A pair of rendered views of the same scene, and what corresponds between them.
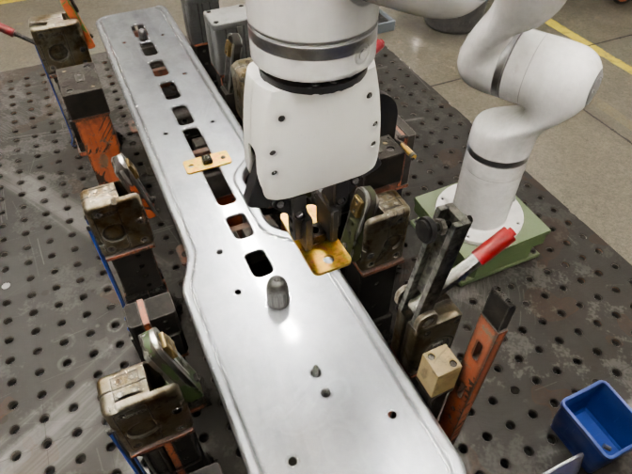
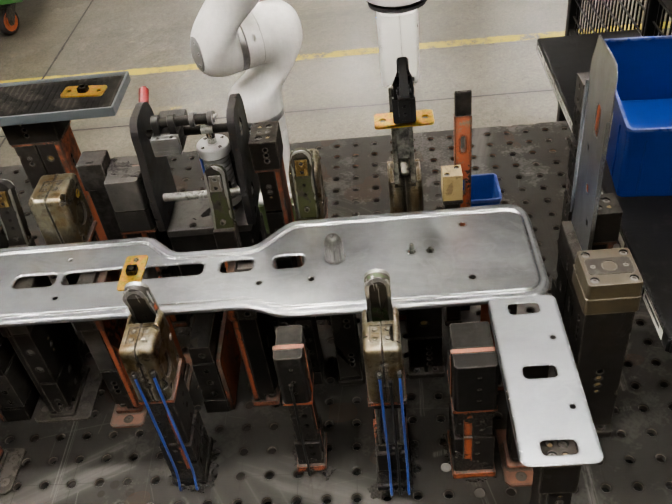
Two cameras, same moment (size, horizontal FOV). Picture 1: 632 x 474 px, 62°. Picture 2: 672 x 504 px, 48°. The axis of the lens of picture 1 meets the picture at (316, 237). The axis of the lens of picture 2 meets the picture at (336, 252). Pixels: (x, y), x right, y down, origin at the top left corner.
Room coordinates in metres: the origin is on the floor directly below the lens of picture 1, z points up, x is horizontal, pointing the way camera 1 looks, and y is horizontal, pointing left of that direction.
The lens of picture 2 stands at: (-0.03, 0.86, 1.82)
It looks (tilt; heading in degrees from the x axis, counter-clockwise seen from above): 41 degrees down; 300
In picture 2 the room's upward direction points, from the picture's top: 8 degrees counter-clockwise
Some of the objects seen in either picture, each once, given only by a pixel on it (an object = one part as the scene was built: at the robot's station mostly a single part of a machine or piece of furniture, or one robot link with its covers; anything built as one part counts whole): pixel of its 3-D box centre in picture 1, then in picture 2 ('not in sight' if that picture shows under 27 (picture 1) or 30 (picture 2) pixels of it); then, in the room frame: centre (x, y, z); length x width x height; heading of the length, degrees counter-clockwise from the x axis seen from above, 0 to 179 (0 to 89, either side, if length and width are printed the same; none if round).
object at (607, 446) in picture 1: (595, 429); (474, 203); (0.37, -0.47, 0.74); 0.11 x 0.10 x 0.09; 25
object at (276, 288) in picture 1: (277, 292); (333, 249); (0.45, 0.05, 1.02); 0.03 x 0.03 x 0.07
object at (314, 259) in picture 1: (314, 234); (403, 116); (0.33, 0.00, 1.25); 0.08 x 0.04 x 0.01; 25
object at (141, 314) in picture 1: (169, 363); (303, 403); (0.44, 0.24, 0.84); 0.11 x 0.08 x 0.29; 115
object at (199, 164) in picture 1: (207, 160); (132, 270); (0.76, 0.20, 1.01); 0.08 x 0.04 x 0.01; 115
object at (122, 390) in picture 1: (165, 440); (387, 405); (0.30, 0.21, 0.87); 0.12 x 0.09 x 0.35; 115
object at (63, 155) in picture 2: not in sight; (69, 199); (1.11, -0.01, 0.92); 0.10 x 0.08 x 0.45; 25
